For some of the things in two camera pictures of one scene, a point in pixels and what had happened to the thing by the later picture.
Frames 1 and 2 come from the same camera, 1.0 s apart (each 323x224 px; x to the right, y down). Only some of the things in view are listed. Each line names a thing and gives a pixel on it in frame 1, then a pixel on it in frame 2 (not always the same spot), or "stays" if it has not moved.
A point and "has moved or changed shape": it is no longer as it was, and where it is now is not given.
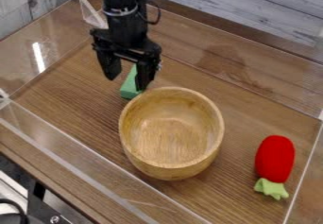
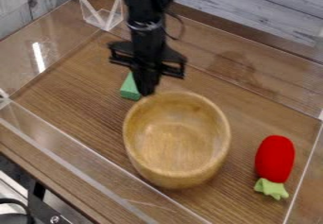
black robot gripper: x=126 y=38 -> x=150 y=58
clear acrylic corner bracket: x=93 y=14 stays
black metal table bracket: x=41 y=213 stays
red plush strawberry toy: x=274 y=161 stays
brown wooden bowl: x=172 y=129 has moved or changed shape
